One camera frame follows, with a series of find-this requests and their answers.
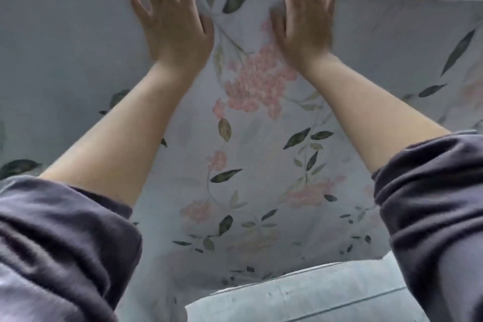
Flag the person's right hand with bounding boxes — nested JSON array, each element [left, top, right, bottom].
[[270, 0, 337, 73]]

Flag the person's left hand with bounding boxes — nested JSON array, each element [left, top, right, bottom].
[[118, 0, 216, 79]]

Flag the floral light blue bedsheet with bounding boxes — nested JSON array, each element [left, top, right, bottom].
[[0, 0, 483, 322]]

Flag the person's left forearm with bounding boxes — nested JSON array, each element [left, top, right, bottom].
[[39, 63, 197, 209]]

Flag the person's right forearm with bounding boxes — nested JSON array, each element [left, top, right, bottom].
[[303, 53, 452, 174]]

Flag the person's dark right sleeve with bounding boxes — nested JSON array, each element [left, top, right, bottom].
[[371, 130, 483, 322]]

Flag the person's dark sleeve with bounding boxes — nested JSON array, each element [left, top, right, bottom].
[[0, 176, 143, 322], [371, 130, 483, 322]]

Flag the person's dark left sleeve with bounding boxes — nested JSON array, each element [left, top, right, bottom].
[[0, 176, 143, 322]]

